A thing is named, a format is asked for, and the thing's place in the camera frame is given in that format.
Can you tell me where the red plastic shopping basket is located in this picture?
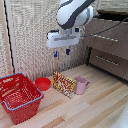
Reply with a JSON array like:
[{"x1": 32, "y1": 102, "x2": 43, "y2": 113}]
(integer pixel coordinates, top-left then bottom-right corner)
[{"x1": 0, "y1": 72, "x2": 45, "y2": 125}]

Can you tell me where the black cable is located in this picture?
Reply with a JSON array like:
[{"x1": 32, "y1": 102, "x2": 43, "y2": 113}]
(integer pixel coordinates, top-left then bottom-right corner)
[{"x1": 80, "y1": 17, "x2": 128, "y2": 39}]

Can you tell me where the pink mug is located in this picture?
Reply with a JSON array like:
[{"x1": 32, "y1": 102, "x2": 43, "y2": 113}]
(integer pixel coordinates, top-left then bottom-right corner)
[{"x1": 73, "y1": 75, "x2": 91, "y2": 96}]

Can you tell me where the red yellow cereal snack box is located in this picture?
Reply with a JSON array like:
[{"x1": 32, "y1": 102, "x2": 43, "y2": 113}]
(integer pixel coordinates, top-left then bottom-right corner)
[{"x1": 51, "y1": 70, "x2": 78, "y2": 100}]

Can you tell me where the black vertical strip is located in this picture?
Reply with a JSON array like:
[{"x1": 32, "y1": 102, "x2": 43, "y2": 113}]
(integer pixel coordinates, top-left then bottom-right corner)
[{"x1": 2, "y1": 0, "x2": 15, "y2": 76}]

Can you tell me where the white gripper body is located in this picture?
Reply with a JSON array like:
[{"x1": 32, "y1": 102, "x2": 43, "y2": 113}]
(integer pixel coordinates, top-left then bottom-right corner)
[{"x1": 45, "y1": 27, "x2": 82, "y2": 50}]

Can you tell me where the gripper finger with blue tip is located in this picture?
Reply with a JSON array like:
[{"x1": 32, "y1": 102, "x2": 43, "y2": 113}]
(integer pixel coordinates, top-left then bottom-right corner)
[
  {"x1": 53, "y1": 48, "x2": 59, "y2": 59},
  {"x1": 65, "y1": 46, "x2": 71, "y2": 56}
]

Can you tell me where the brown drawer cabinet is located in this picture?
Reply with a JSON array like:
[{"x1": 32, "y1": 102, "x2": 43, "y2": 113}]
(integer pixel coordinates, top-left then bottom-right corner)
[{"x1": 82, "y1": 9, "x2": 128, "y2": 82}]

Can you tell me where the red bowl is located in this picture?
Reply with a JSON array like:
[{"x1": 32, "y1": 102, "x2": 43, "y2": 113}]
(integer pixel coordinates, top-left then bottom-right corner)
[{"x1": 34, "y1": 77, "x2": 53, "y2": 92}]

